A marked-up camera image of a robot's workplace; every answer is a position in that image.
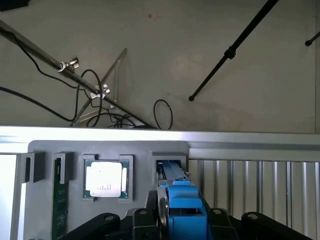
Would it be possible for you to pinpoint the silver CPU chip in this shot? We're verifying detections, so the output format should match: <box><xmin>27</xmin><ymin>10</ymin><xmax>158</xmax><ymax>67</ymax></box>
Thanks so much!
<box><xmin>83</xmin><ymin>158</ymin><xmax>131</xmax><ymax>201</ymax></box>

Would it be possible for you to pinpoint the grey parts rack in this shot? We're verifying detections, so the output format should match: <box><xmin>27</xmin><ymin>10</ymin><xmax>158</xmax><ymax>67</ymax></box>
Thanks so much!
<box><xmin>23</xmin><ymin>139</ymin><xmax>190</xmax><ymax>240</ymax></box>

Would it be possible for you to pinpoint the green RAM stick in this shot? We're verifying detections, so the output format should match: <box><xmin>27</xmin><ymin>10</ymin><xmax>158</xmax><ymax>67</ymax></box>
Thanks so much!
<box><xmin>53</xmin><ymin>158</ymin><xmax>68</xmax><ymax>240</ymax></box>

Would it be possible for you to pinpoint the black tripod leg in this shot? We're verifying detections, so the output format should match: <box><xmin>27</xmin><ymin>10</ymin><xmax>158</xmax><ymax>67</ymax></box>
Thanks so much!
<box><xmin>188</xmin><ymin>0</ymin><xmax>281</xmax><ymax>102</ymax></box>
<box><xmin>304</xmin><ymin>31</ymin><xmax>320</xmax><ymax>47</ymax></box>

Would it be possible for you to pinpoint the silver metal rod with clamps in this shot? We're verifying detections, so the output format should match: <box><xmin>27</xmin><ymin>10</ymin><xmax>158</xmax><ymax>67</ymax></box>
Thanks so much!
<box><xmin>0</xmin><ymin>19</ymin><xmax>157</xmax><ymax>130</ymax></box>

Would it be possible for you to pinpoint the black cable loop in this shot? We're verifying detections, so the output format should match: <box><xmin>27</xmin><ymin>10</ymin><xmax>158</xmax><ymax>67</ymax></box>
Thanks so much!
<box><xmin>153</xmin><ymin>99</ymin><xmax>174</xmax><ymax>130</ymax></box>

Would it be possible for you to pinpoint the metal stand frame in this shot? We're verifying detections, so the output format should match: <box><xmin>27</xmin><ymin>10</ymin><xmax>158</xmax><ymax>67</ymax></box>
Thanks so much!
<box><xmin>71</xmin><ymin>47</ymin><xmax>132</xmax><ymax>127</ymax></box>

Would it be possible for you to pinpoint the black floor cable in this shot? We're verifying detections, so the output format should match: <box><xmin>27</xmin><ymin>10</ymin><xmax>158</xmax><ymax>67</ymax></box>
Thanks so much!
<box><xmin>0</xmin><ymin>86</ymin><xmax>74</xmax><ymax>123</ymax></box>

